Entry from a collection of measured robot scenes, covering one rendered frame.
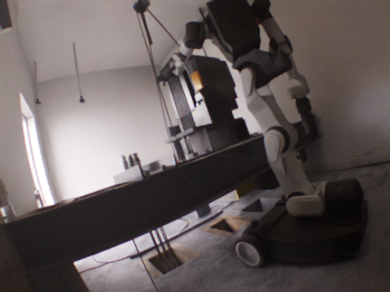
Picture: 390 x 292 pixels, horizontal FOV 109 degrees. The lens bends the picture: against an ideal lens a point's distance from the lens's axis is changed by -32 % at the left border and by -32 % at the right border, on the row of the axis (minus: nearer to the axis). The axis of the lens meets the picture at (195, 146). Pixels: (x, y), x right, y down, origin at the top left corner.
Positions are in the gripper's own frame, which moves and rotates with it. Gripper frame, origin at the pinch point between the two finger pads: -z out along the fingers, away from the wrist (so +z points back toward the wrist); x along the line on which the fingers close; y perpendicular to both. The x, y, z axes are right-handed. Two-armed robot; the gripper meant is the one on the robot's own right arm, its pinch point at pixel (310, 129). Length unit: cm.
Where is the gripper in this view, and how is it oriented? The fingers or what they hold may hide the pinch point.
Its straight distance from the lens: 124.8
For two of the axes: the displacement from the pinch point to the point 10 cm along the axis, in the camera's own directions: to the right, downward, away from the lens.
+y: -9.2, 3.4, 1.8
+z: -3.6, -9.2, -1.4
